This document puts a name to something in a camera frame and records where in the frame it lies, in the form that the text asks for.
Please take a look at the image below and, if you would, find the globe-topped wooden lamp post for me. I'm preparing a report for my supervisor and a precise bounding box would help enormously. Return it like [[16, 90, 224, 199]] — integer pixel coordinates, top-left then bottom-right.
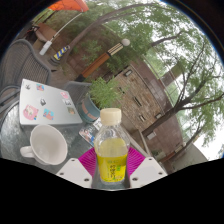
[[75, 38, 132, 83]]

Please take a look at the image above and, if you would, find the blue yellow striped bollard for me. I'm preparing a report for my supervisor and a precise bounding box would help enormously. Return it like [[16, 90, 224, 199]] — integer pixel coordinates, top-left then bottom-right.
[[49, 44, 72, 66]]

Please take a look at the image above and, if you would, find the yellow-labelled drink bottle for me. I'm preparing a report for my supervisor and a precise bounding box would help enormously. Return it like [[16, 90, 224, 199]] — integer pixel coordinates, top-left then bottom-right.
[[93, 107, 131, 184]]

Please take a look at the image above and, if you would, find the dark forked tree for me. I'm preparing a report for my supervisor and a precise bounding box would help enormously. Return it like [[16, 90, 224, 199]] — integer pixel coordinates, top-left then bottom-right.
[[139, 29, 224, 138]]

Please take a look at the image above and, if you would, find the wooden bench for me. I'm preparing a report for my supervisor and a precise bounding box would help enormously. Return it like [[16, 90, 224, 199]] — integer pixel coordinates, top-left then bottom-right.
[[31, 21, 58, 43]]

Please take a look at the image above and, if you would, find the orange canopy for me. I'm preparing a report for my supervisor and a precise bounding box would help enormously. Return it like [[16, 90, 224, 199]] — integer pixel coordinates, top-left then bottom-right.
[[47, 0, 90, 14]]

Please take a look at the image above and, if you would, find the grey wall box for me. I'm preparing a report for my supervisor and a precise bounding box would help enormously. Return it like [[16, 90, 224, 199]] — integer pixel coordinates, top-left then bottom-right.
[[146, 131, 157, 141]]

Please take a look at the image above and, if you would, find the grey mesh garden chair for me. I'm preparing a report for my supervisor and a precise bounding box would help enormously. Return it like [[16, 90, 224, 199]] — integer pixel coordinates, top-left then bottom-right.
[[63, 80, 91, 104], [0, 38, 53, 114]]

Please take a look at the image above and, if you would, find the slender brown-trunked tree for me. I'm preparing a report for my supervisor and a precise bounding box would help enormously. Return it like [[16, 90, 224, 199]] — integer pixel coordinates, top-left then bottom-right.
[[63, 1, 188, 64]]

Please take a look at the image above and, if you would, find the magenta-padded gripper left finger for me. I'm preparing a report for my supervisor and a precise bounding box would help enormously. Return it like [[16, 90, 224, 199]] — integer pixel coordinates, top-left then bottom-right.
[[55, 147, 99, 189]]

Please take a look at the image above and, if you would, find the silver laptop with stickers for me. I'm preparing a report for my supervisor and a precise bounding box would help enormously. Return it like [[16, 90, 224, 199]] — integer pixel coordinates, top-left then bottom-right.
[[18, 78, 83, 127]]

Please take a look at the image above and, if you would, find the potted green plant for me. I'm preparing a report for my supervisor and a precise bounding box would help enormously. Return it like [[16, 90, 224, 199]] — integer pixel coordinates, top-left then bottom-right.
[[77, 76, 123, 124]]

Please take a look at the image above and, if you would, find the white printed booklet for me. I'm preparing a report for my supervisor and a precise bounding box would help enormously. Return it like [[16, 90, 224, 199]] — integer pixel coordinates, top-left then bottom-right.
[[78, 117, 103, 148]]

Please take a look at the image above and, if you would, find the white mug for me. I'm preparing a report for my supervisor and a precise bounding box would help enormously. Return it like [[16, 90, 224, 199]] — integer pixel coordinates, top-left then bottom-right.
[[19, 124, 69, 166]]

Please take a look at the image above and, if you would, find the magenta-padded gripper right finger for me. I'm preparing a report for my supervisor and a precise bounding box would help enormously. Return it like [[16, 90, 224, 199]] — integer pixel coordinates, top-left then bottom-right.
[[126, 146, 168, 188]]

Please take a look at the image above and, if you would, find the white canopy leg weight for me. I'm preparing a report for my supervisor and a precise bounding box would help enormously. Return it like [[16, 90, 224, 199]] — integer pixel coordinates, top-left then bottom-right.
[[38, 40, 53, 56]]

